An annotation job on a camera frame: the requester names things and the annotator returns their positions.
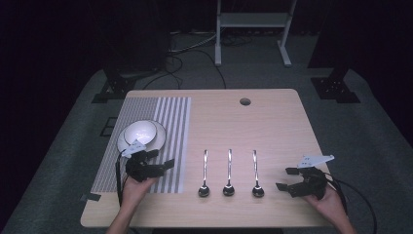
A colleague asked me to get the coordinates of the white floor cable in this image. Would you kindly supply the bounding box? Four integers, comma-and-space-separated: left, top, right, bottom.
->
169, 29, 218, 55

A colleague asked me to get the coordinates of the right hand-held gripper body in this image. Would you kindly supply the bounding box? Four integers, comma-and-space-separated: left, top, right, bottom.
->
286, 154, 335, 201

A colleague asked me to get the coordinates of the metal spoon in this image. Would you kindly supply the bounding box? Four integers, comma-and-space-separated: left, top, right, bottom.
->
222, 148, 236, 197
251, 149, 265, 199
198, 149, 211, 198

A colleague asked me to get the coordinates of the left hand-held gripper black cable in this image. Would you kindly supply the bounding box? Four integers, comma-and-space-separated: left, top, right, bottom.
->
115, 151, 127, 208

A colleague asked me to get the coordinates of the white metal stand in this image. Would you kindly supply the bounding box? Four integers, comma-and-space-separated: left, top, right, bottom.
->
214, 0, 298, 68

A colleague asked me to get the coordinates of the hand-held gripper black cable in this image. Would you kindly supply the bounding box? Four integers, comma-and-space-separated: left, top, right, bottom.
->
323, 171, 378, 234
115, 151, 127, 208

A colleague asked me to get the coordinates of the black floor cable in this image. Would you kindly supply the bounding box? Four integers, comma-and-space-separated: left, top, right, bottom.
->
141, 48, 228, 91

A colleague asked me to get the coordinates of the grey striped placemat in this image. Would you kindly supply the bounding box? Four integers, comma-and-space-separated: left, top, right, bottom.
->
91, 97, 192, 195

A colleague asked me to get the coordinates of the person's left hand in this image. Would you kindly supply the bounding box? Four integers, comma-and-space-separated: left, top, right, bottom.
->
121, 175, 158, 210

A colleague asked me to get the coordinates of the person's right hand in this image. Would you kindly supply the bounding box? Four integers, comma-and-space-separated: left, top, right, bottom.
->
303, 185, 349, 226

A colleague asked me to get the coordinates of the black stand base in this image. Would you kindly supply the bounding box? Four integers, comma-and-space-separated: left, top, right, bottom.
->
310, 58, 361, 104
91, 63, 138, 104

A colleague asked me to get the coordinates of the black floor frame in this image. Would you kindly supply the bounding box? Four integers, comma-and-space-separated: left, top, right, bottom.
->
99, 116, 119, 137

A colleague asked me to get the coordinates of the white bowl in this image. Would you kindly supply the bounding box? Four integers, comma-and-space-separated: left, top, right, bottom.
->
123, 120, 159, 146

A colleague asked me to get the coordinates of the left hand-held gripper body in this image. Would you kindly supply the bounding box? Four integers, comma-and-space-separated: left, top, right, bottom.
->
121, 139, 166, 183

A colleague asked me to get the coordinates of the right hand-held gripper black cable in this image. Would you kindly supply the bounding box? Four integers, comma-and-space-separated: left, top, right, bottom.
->
323, 171, 378, 234

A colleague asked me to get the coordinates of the black tape strip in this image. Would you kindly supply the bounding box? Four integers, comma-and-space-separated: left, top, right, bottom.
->
79, 192, 102, 203

